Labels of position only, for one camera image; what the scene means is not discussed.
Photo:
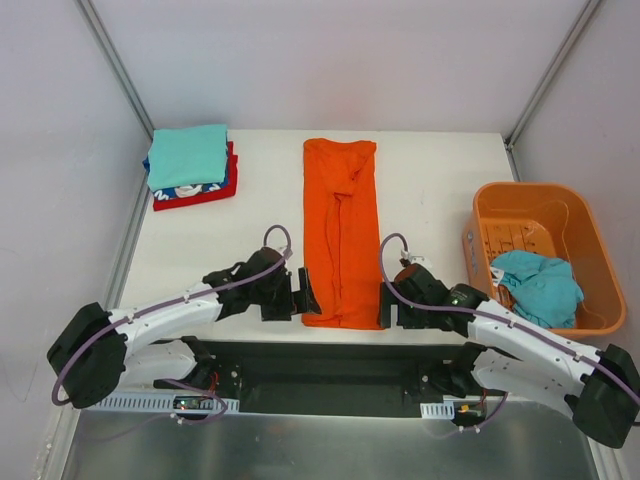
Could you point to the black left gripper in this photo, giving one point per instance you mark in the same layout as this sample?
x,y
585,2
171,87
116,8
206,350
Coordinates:
x,y
294,293

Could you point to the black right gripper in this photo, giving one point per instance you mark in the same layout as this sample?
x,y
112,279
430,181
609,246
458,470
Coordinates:
x,y
393,305

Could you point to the orange t shirt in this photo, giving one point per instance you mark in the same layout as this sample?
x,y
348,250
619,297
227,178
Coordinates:
x,y
341,233

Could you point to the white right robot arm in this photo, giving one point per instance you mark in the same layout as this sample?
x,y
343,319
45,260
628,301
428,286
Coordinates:
x,y
597,389

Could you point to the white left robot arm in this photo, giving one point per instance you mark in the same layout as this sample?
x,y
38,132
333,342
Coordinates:
x,y
100,350

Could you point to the folded red t shirt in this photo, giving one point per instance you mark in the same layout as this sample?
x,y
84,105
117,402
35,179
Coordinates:
x,y
200,199

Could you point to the crumpled teal t shirt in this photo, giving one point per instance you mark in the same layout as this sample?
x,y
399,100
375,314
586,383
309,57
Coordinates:
x,y
543,289

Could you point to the folded blue t shirt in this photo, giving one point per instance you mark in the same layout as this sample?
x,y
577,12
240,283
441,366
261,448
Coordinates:
x,y
228,183

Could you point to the orange plastic tub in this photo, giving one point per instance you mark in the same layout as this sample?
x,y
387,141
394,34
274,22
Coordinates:
x,y
553,221

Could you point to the folded teal t shirt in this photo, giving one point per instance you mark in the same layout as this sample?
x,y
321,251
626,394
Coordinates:
x,y
187,156

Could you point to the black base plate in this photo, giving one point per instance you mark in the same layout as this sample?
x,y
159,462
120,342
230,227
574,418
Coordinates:
x,y
360,380

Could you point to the right white cable duct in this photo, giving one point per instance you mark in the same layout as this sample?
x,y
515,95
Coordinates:
x,y
438,411

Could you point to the white cable duct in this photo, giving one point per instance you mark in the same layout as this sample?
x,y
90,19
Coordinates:
x,y
136,402
438,411

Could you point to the left white cable duct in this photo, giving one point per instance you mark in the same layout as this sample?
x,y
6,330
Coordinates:
x,y
136,402

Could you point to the left aluminium frame post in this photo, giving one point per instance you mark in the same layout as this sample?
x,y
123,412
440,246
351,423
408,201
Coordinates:
x,y
96,26

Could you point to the aluminium frame post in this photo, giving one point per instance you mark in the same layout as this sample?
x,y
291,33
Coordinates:
x,y
576,31
96,26

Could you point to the right aluminium frame post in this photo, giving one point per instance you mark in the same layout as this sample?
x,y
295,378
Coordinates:
x,y
576,31

